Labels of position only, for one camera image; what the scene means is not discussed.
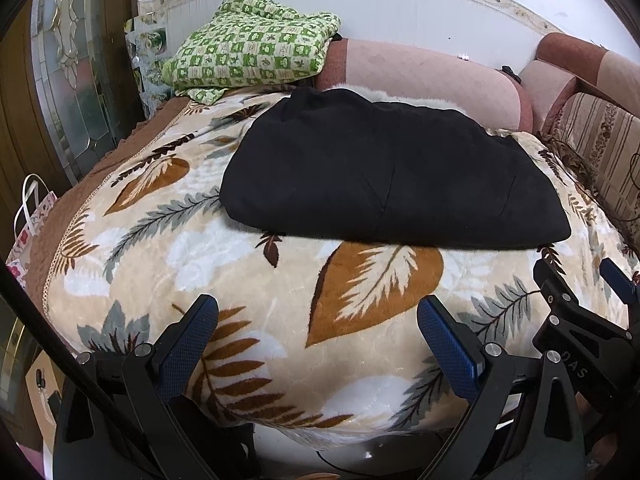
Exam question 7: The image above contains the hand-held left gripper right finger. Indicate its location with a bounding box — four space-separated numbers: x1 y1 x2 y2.
416 295 587 480

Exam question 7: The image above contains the pink sofa backrest cushion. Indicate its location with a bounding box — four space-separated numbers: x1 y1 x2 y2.
315 37 535 133

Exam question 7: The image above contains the green white plastic package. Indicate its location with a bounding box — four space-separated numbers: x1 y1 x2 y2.
125 12 173 111

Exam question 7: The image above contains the black garment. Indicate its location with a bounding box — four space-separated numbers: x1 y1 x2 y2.
219 86 572 251

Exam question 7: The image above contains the brown pink corner sofa cushion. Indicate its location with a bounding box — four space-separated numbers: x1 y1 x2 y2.
517 32 640 133

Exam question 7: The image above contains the black cable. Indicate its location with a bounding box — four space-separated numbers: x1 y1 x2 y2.
315 447 381 480

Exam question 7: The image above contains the green checkered blanket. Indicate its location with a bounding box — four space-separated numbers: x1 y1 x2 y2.
160 0 342 107

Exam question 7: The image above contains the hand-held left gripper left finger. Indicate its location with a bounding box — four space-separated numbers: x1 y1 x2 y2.
52 294 221 480

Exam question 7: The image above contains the patterned paper gift bag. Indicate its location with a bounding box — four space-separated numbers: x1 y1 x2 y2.
6 174 57 281

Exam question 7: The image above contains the leaf printed plush blanket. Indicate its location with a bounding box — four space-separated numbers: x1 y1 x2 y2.
42 87 640 448

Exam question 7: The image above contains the leaded glass door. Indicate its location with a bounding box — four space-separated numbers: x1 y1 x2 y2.
30 0 146 186

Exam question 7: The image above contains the white fluffy cloth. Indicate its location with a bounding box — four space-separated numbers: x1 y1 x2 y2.
345 84 468 113

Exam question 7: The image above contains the striped floral sofa cushion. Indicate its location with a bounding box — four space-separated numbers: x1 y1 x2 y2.
542 91 640 251

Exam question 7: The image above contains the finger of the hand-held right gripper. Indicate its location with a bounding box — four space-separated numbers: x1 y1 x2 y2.
532 257 628 336
599 259 640 307

